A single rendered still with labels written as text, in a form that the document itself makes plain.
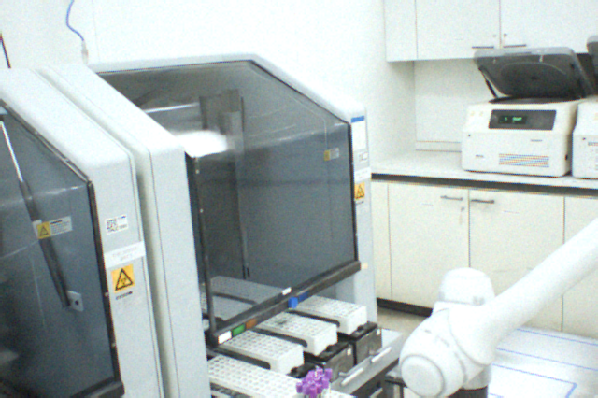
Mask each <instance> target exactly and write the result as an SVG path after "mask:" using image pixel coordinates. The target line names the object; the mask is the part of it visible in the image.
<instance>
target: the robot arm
mask: <svg viewBox="0 0 598 398"><path fill-rule="evenodd" d="M597 268H598V218H596V219H595V220H594V221H592V222H591V223H589V224H588V225H587V226H586V227H584V228H583V229H582V230H581V231H579V232H578V233H577V234H576V235H574V236H573V237H572V238H570V239H569V240H568V241H567V242H565V243H564V244H563V246H561V247H560V248H559V249H557V250H556V251H555V252H554V253H552V254H551V255H550V256H549V257H547V258H546V259H545V260H544V261H543V262H541V264H539V265H538V266H537V267H536V268H535V269H533V270H532V271H531V272H530V273H528V274H527V275H526V276H525V277H523V278H522V279H521V280H520V281H519V282H518V283H516V284H515V285H514V286H512V287H511V288H509V289H508V290H507V291H505V292H503V293H502V294H500V295H499V296H497V297H496V298H495V294H494V290H493V286H492V284H491V280H490V278H489V276H488V275H487V274H485V273H484V272H482V271H480V270H477V269H475V268H470V267H464V268H457V269H453V270H450V271H447V273H445V275H444V276H443V279H442V281H441V284H440V287H439V290H438V294H437V302H436V303H435V304H434V310H433V313H432V316H431V317H430V318H428V319H427V320H425V321H424V322H423V323H422V324H421V325H420V326H419V327H418V328H417V329H416V330H415V331H414V332H413V333H412V334H411V335H410V337H409V338H408V339H407V340H406V342H405V344H404V346H403V348H402V351H401V354H400V357H399V372H400V375H401V377H402V378H403V380H404V382H405V384H406V385H407V386H408V387H409V388H410V389H411V390H412V391H413V392H414V393H415V394H416V395H417V396H419V397H420V398H445V397H447V398H489V385H490V384H491V382H492V362H493V361H494V359H495V350H496V347H497V345H498V344H499V343H500V342H501V341H502V340H503V339H504V338H506V337H507V336H508V335H509V334H510V333H512V332H513V331H514V330H516V329H517V328H518V327H520V326H521V325H522V324H523V323H524V322H526V321H527V320H529V319H530V318H531V317H533V316H534V315H535V314H537V313H538V312H540V311H541V310H542V309H544V308H545V307H546V306H548V305H549V304H551V303H552V302H553V301H555V300H556V299H558V298H559V297H561V296H562V295H563V294H565V293H566V292H567V291H569V290H570V289H572V288H573V287H574V286H576V284H577V283H579V282H580V281H582V280H583V279H584V278H586V277H587V276H589V275H590V274H591V273H592V272H593V271H594V270H596V269H597Z"/></svg>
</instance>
